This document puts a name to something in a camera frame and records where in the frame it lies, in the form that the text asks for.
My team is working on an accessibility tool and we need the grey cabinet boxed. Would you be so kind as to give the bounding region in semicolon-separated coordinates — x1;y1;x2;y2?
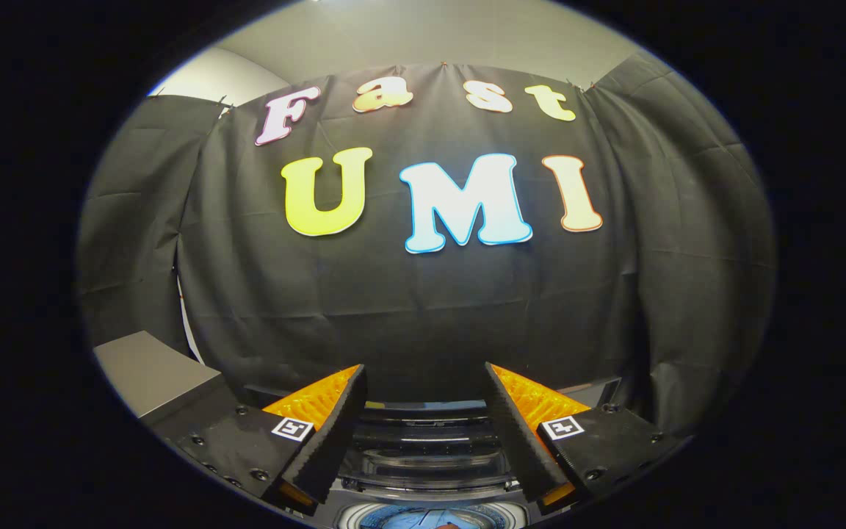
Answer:
93;331;227;421

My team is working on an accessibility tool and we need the black backdrop cloth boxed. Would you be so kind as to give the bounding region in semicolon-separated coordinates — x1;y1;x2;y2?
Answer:
76;53;776;438

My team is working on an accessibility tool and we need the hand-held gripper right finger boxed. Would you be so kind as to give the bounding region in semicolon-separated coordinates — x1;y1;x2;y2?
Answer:
483;362;692;515

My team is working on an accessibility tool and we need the light blue polo shirt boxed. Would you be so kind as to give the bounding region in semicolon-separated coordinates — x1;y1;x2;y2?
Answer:
379;507;490;529

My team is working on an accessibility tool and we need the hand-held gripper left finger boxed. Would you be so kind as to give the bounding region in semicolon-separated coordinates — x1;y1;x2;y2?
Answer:
173;365;369;515

